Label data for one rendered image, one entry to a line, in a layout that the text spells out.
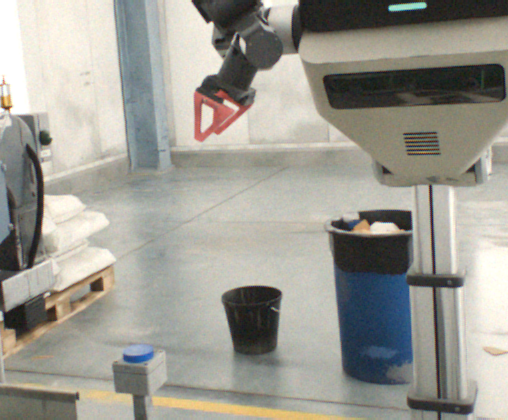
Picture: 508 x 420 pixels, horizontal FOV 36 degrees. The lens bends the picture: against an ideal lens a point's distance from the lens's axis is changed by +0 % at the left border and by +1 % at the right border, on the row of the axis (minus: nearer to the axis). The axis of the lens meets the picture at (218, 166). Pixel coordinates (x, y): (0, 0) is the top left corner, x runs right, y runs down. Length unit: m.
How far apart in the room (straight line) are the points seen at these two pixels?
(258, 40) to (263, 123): 8.41
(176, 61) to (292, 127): 1.71
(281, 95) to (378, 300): 6.36
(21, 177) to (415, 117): 0.69
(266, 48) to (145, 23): 8.68
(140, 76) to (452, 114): 8.61
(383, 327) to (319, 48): 2.10
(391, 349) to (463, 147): 2.00
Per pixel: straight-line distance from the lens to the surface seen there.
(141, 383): 1.55
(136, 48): 9.91
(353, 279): 3.32
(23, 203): 1.40
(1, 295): 1.37
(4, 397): 1.83
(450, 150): 1.49
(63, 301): 4.54
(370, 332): 3.37
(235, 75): 1.24
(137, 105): 9.95
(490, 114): 1.42
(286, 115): 9.47
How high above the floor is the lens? 1.41
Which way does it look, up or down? 8 degrees down
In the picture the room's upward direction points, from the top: 4 degrees counter-clockwise
